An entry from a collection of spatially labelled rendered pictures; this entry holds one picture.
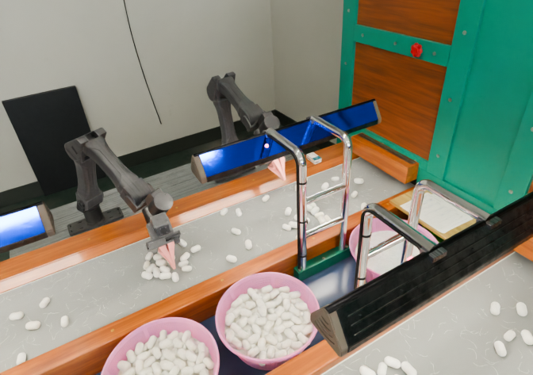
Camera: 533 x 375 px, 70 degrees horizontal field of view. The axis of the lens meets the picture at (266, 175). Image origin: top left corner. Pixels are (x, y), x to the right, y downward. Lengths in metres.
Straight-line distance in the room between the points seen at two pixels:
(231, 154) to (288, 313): 0.44
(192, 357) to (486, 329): 0.71
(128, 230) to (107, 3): 1.94
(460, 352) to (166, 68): 2.71
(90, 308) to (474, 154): 1.21
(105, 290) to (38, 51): 2.05
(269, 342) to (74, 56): 2.43
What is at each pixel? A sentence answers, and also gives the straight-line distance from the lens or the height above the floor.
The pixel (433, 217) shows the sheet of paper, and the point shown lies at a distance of 1.34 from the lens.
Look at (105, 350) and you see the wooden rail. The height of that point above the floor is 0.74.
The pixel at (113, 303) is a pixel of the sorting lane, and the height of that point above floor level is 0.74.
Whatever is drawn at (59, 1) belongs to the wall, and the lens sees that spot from 2.96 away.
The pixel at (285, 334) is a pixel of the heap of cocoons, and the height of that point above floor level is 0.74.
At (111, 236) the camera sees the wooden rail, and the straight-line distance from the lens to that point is 1.37.
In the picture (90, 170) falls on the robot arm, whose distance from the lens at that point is 1.41.
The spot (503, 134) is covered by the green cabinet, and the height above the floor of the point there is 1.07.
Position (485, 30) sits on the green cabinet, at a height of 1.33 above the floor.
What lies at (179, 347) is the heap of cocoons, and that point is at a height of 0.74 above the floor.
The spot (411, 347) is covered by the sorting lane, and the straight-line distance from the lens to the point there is 1.05.
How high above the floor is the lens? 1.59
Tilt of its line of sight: 33 degrees down
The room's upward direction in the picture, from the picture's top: 4 degrees counter-clockwise
